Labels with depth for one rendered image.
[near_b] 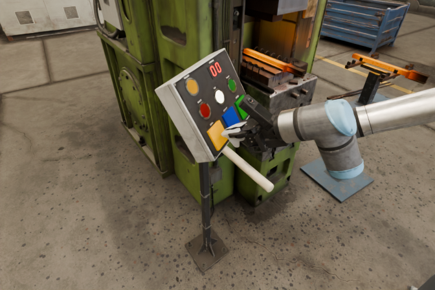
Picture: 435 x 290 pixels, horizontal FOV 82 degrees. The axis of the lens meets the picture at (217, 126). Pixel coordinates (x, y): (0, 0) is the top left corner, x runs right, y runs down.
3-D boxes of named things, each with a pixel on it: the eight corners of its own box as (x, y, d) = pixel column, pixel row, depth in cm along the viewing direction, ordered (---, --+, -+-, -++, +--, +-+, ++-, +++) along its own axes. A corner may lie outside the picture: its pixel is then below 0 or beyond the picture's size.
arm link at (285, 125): (289, 118, 62) (298, 100, 68) (271, 122, 65) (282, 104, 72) (301, 147, 65) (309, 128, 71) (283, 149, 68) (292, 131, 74)
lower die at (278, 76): (292, 79, 138) (295, 65, 133) (267, 89, 128) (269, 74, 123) (242, 57, 165) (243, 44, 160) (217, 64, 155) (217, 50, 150)
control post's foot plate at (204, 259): (232, 252, 153) (232, 243, 148) (201, 274, 143) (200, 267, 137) (211, 226, 167) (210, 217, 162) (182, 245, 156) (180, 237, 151)
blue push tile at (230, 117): (240, 123, 94) (232, 105, 91) (232, 134, 88) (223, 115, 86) (236, 124, 95) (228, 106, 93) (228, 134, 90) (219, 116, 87)
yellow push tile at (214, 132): (229, 138, 87) (220, 119, 84) (219, 151, 81) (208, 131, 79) (225, 138, 88) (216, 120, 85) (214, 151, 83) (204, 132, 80)
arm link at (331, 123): (356, 145, 57) (344, 110, 54) (303, 151, 65) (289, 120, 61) (358, 122, 64) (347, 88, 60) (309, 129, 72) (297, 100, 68)
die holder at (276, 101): (302, 138, 167) (318, 76, 141) (261, 162, 149) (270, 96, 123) (245, 103, 204) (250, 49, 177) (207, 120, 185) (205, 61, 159)
